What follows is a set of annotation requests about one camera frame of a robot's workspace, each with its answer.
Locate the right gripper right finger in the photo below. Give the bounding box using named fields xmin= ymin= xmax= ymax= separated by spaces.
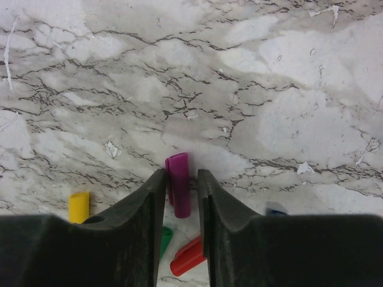
xmin=197 ymin=169 xmax=382 ymax=286

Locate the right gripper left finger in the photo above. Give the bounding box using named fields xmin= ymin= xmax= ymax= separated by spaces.
xmin=1 ymin=169 xmax=166 ymax=286

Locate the yellow pen cap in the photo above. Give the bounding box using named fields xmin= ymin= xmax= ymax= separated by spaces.
xmin=68 ymin=192 xmax=90 ymax=224

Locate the purple pen cap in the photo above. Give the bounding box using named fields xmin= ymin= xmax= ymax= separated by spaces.
xmin=165 ymin=152 xmax=191 ymax=219

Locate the blue pen cap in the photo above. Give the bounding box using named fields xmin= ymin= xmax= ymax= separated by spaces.
xmin=265 ymin=201 xmax=288 ymax=216

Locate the green pen cap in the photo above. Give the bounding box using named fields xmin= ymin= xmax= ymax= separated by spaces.
xmin=160 ymin=226 xmax=174 ymax=259

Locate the red pen cap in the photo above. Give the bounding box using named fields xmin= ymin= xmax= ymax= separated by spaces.
xmin=170 ymin=235 xmax=206 ymax=277

